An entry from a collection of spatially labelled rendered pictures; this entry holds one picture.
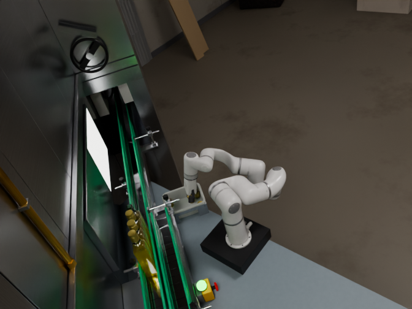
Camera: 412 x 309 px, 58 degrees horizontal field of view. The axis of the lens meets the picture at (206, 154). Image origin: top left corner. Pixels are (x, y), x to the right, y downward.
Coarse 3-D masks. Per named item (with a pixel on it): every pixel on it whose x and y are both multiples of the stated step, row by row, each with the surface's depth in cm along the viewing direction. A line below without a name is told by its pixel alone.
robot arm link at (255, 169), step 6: (246, 162) 184; (252, 162) 184; (258, 162) 184; (240, 168) 183; (246, 168) 183; (252, 168) 183; (258, 168) 183; (264, 168) 184; (240, 174) 186; (246, 174) 185; (252, 174) 184; (258, 174) 184; (264, 174) 186; (252, 180) 187; (258, 180) 186; (276, 198) 181
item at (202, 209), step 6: (204, 204) 200; (156, 210) 206; (162, 210) 213; (186, 210) 199; (192, 210) 200; (198, 210) 201; (204, 210) 202; (180, 216) 201; (186, 216) 202; (192, 216) 203; (180, 222) 203
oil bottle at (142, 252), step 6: (144, 240) 157; (132, 246) 155; (138, 246) 154; (144, 246) 155; (138, 252) 154; (144, 252) 155; (150, 252) 162; (138, 258) 157; (144, 258) 158; (150, 258) 159; (144, 264) 160; (150, 264) 161; (144, 270) 163; (150, 270) 164; (150, 276) 166
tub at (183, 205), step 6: (198, 186) 209; (168, 192) 210; (174, 192) 211; (180, 192) 212; (162, 198) 208; (174, 198) 213; (180, 198) 214; (186, 198) 214; (198, 198) 212; (204, 198) 201; (174, 204) 212; (180, 204) 211; (186, 204) 210; (192, 204) 209; (198, 204) 198; (168, 210) 203; (174, 210) 208; (180, 210) 198
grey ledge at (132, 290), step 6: (132, 282) 166; (138, 282) 166; (126, 288) 165; (132, 288) 164; (138, 288) 163; (126, 294) 162; (132, 294) 162; (138, 294) 161; (126, 300) 160; (132, 300) 160; (138, 300) 159; (126, 306) 158; (132, 306) 158; (138, 306) 157
